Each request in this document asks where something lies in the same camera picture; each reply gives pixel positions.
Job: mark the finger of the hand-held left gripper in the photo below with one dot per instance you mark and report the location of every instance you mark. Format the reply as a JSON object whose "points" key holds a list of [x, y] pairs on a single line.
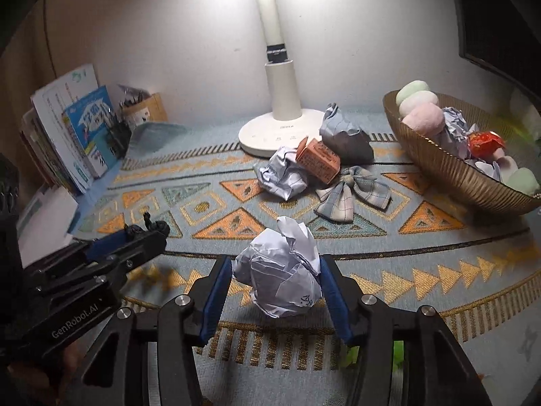
{"points": [[139, 251], [105, 243]]}

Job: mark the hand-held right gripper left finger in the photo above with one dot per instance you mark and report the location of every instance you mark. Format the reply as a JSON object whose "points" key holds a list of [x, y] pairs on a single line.
{"points": [[215, 300]]}

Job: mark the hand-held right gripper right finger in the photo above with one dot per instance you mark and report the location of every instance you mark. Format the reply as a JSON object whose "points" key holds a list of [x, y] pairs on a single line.
{"points": [[338, 300]]}

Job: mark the grid-lined paper ball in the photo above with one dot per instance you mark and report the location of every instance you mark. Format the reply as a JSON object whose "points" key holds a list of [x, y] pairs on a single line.
{"points": [[348, 139]]}

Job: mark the brown ribbed basket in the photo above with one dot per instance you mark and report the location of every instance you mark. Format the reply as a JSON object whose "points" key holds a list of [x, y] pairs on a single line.
{"points": [[448, 169]]}

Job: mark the person's left hand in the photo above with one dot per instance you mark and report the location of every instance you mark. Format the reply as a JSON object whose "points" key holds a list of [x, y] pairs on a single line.
{"points": [[25, 385]]}

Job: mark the white flat notebook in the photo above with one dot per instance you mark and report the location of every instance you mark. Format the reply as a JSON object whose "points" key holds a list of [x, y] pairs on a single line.
{"points": [[46, 224]]}

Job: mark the green slime toy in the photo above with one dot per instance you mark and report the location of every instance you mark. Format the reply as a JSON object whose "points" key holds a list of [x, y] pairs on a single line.
{"points": [[397, 353]]}

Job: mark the patterned table cloth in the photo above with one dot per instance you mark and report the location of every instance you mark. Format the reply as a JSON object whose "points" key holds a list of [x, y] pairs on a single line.
{"points": [[422, 262]]}

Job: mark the plaid fabric bow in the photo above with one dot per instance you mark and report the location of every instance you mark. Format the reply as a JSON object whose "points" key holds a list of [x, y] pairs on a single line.
{"points": [[351, 194]]}

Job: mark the black pen holder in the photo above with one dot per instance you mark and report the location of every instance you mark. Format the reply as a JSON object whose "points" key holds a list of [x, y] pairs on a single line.
{"points": [[116, 135]]}

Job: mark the row of upright books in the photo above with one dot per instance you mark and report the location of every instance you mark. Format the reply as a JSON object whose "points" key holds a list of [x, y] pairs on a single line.
{"points": [[38, 143]]}

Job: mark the orange carton box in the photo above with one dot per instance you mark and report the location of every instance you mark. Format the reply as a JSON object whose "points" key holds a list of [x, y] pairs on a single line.
{"points": [[321, 163]]}

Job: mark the wooden pen box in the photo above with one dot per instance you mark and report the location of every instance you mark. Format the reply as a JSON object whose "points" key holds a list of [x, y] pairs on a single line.
{"points": [[148, 110]]}

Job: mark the bundle of pens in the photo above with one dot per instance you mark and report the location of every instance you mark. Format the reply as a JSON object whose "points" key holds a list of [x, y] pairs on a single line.
{"points": [[131, 95]]}

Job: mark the stack of books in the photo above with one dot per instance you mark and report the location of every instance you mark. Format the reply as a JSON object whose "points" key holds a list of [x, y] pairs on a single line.
{"points": [[63, 97]]}

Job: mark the three-ball dango plush toy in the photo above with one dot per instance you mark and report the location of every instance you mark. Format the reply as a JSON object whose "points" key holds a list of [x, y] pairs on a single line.
{"points": [[416, 108], [522, 179]]}

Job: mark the white desk lamp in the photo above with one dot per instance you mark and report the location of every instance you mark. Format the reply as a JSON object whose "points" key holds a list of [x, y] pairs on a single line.
{"points": [[281, 93]]}

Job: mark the orange snack packet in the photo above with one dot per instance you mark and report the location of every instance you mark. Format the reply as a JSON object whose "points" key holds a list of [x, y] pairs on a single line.
{"points": [[486, 143]]}

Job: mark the dark framed panel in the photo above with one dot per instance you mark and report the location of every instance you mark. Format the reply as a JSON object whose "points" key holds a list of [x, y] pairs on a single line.
{"points": [[494, 21]]}

